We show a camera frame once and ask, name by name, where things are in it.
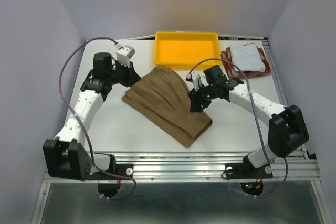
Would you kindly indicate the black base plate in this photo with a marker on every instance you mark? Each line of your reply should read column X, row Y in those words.
column 120, row 169
column 246, row 171

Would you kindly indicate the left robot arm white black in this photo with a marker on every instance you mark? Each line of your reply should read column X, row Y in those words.
column 65, row 155

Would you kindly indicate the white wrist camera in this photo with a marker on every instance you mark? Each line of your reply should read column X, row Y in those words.
column 195, row 79
column 124, row 54

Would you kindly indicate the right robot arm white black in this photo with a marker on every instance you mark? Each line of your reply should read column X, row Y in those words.
column 287, row 130

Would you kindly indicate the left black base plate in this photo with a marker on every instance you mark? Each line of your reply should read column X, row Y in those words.
column 120, row 169

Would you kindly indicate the aluminium frame rail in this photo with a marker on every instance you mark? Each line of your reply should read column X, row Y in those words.
column 202, row 167

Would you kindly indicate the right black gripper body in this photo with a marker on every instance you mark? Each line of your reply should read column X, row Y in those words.
column 208, row 93

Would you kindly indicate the brown skirt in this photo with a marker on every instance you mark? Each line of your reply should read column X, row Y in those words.
column 162, row 97

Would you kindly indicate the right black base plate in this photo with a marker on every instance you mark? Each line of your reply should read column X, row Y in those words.
column 246, row 171

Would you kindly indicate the yellow plastic tray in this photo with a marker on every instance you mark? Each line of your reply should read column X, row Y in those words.
column 183, row 50

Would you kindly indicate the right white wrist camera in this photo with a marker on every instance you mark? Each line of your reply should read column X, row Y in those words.
column 195, row 79

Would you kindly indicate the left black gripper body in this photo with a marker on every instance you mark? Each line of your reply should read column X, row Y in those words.
column 121, row 75

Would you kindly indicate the white skirt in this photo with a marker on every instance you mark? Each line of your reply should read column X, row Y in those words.
column 247, row 58

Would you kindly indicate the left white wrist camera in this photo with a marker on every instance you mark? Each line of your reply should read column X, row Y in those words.
column 124, row 54

